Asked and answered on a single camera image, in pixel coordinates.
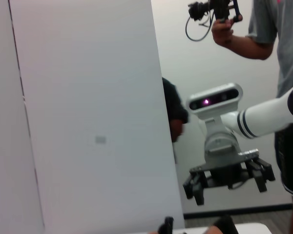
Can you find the bare person hand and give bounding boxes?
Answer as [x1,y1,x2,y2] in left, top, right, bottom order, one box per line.
[211,19,235,47]

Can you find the person in grey shirt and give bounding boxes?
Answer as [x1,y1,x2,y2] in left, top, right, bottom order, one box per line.
[246,0,293,98]

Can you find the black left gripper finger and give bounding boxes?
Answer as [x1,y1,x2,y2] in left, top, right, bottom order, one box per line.
[158,216,174,234]
[213,215,238,234]

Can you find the white partition panel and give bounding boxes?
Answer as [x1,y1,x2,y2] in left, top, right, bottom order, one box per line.
[8,0,186,234]
[0,0,45,234]

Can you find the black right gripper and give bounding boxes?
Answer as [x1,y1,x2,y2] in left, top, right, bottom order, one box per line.
[183,156,276,207]

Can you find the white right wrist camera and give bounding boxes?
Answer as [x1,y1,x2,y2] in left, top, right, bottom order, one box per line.
[186,82,244,120]

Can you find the black camera rig cable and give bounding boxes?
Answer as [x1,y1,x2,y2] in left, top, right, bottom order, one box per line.
[185,13,214,42]

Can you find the dark wall baseboard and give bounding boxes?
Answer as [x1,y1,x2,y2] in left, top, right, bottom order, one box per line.
[183,203,293,220]

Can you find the bare person forearm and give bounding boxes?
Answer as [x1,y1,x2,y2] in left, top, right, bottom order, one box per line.
[223,31,276,60]

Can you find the black handheld camera rig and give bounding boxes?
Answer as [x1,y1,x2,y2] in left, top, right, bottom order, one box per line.
[187,0,244,31]

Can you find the forearm below black t-shirt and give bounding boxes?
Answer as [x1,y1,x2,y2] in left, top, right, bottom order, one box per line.
[169,118,186,143]

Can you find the right gripper silver plug cable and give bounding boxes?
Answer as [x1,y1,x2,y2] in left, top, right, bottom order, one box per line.
[237,148,260,158]

